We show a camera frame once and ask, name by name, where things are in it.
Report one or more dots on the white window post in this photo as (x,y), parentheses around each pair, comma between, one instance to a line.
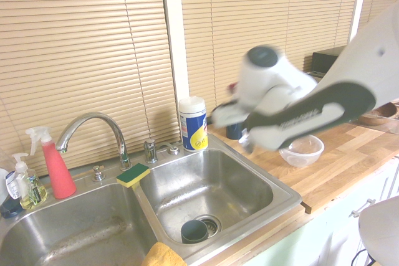
(174,45)

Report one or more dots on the clear plastic bowl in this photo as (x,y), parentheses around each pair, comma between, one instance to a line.
(302,154)

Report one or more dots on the yellow soap pump bottle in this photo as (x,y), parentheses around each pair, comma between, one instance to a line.
(29,189)

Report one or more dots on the clear plastic tray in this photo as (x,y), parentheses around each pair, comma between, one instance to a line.
(378,124)

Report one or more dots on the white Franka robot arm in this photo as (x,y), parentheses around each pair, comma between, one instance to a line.
(358,60)

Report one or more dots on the white blue bottle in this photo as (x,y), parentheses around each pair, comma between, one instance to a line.
(7,185)

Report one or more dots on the red spray bottle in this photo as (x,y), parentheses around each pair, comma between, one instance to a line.
(59,172)

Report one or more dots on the sink drain strainer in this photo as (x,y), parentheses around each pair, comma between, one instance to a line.
(213,224)

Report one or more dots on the black box appliance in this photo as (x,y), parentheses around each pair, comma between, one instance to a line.
(325,60)

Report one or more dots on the wooden bowl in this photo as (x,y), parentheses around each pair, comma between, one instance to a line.
(381,111)

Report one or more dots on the chrome sink sprayer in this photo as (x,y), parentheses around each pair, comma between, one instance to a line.
(98,174)

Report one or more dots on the chrome gooseneck faucet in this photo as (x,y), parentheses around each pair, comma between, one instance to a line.
(120,141)

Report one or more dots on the Lysol wipes canister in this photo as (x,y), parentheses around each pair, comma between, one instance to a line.
(194,126)

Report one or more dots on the dark blue lid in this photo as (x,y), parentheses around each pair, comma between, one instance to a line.
(9,209)

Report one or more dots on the stainless steel double sink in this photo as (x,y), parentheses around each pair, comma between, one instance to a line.
(218,182)

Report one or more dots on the yellow towel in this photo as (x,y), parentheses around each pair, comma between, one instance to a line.
(162,255)

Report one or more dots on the navy blue mug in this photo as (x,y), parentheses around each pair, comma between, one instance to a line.
(234,131)

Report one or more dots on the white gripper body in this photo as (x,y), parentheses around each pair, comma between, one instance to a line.
(230,116)

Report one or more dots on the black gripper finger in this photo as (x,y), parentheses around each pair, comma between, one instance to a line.
(247,143)

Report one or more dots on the grey plastic cup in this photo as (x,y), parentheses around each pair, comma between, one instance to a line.
(194,231)

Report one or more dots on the yellow green sponge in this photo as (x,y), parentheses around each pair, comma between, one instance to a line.
(133,175)

